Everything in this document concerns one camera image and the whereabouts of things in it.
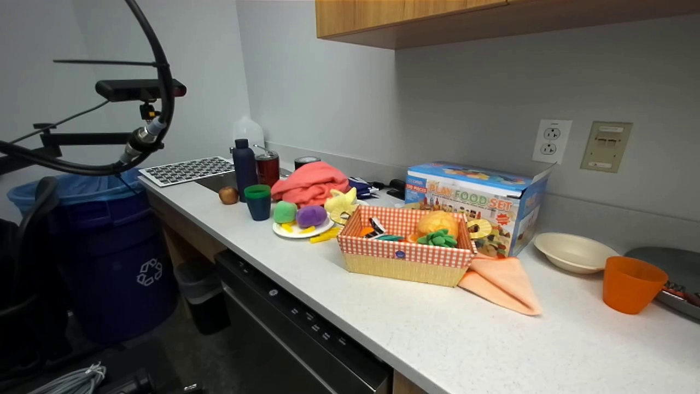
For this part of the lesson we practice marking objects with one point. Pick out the wooden kitchen top cabinet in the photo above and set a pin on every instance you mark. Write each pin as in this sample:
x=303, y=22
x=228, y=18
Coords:
x=379, y=18

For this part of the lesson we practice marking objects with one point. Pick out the yellow plush toy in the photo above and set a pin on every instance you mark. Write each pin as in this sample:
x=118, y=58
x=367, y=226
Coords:
x=340, y=207

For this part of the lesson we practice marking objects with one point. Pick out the small blue object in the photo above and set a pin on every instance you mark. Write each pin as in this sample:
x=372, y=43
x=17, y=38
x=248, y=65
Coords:
x=362, y=190

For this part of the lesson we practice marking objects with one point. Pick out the orange toy piece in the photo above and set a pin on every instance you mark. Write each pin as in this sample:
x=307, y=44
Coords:
x=366, y=233

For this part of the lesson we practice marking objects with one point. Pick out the white and black toy piece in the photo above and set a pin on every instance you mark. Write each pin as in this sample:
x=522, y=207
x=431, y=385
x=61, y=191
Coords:
x=377, y=226

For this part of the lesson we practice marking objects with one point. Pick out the pink folded cloth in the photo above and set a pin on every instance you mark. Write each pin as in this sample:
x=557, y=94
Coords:
x=309, y=187

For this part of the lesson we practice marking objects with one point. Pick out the yellow toy banana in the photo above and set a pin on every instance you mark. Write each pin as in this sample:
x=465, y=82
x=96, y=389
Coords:
x=329, y=234

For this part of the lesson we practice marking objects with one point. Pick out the purple fuzzy ball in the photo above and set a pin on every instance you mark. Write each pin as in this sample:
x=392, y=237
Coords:
x=311, y=218

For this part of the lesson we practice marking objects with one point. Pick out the small black object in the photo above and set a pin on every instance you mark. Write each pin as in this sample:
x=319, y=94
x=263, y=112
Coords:
x=397, y=190

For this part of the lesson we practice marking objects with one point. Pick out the green fuzzy ball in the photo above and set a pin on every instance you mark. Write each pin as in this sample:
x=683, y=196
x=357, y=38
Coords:
x=284, y=214

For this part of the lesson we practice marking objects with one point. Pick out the white plate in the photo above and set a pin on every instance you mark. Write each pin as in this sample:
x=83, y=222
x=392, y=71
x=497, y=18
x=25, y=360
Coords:
x=292, y=233

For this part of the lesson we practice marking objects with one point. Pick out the red checkered basket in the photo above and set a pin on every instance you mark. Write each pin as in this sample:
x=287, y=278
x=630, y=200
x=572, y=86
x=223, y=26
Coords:
x=401, y=258

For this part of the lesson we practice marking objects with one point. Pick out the dark red jar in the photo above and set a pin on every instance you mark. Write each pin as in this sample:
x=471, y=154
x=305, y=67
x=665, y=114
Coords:
x=267, y=171

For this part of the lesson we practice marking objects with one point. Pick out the yellow toy burger bun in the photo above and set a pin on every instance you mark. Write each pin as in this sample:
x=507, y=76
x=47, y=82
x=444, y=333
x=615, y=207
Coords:
x=438, y=222

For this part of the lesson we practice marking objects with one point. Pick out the green cup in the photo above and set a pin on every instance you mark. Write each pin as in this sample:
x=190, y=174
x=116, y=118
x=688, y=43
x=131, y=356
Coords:
x=259, y=209

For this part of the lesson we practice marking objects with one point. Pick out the green toy lettuce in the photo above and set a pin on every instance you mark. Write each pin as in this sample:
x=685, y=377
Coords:
x=438, y=239

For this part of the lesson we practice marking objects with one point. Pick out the dark blue bottle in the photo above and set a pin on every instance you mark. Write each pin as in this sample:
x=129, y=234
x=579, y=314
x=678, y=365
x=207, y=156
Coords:
x=244, y=167

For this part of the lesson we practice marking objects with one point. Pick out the blue toy food box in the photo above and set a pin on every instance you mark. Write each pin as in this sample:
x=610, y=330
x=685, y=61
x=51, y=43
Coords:
x=466, y=198

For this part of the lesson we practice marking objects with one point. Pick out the clear plastic bottle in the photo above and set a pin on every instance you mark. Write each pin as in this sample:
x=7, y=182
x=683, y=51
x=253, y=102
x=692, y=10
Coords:
x=250, y=133

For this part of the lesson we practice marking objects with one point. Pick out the small brown toy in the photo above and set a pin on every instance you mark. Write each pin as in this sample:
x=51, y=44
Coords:
x=228, y=196

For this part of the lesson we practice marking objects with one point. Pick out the yellow and brown toy slice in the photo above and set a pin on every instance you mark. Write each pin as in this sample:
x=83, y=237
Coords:
x=480, y=231

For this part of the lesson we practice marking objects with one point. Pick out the dishwasher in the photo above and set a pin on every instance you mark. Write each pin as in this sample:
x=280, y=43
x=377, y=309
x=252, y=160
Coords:
x=292, y=343

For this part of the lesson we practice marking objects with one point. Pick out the white keyboard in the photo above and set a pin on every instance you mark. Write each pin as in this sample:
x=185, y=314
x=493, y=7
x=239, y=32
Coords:
x=187, y=171

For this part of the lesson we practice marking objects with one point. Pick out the orange cloth napkin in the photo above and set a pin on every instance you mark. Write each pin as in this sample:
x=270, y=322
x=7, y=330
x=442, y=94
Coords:
x=504, y=285

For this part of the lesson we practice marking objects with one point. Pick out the small black trash bin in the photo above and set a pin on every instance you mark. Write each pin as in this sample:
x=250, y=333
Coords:
x=204, y=298

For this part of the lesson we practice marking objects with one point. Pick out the beige bowl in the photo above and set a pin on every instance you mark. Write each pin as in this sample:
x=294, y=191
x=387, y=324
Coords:
x=572, y=253

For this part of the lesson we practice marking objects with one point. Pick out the blue recycling bin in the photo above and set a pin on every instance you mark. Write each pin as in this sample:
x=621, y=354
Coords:
x=110, y=254

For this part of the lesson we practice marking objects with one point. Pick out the thin black rod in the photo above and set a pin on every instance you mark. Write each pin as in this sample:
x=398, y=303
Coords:
x=101, y=61

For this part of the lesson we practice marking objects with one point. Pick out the orange cup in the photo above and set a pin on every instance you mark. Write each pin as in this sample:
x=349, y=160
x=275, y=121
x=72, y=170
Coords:
x=630, y=287

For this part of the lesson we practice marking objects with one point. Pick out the dark grey pan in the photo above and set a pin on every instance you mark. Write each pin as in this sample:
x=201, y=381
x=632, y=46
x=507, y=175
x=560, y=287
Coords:
x=680, y=270

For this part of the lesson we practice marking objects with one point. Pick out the black bag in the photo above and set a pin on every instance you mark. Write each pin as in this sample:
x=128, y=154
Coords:
x=29, y=307

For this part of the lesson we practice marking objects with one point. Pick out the white wall power outlet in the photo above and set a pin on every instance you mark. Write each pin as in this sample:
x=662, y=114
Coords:
x=551, y=142

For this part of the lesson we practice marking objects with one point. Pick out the black stereo camera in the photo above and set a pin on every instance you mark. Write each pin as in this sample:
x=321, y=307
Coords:
x=139, y=89

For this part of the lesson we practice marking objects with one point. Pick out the beige wall plate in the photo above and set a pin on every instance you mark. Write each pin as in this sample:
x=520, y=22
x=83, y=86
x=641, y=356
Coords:
x=605, y=146

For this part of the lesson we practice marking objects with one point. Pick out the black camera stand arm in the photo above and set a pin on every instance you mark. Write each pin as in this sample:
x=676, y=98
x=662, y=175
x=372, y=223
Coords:
x=87, y=137

